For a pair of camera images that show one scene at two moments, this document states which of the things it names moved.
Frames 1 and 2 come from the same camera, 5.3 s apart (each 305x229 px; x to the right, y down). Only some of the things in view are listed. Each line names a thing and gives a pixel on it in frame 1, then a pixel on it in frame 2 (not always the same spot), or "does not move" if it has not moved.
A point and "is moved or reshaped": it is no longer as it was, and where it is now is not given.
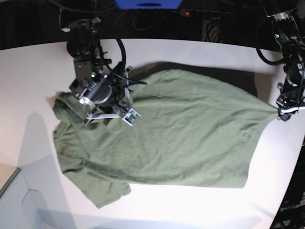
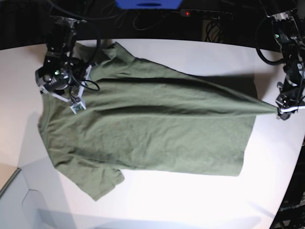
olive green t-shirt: [200, 126] is moved or reshaped
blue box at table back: [149, 5] does not move
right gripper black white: [290, 99] does not move
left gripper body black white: [115, 102] -> [65, 80]
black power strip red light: [213, 14] does not move
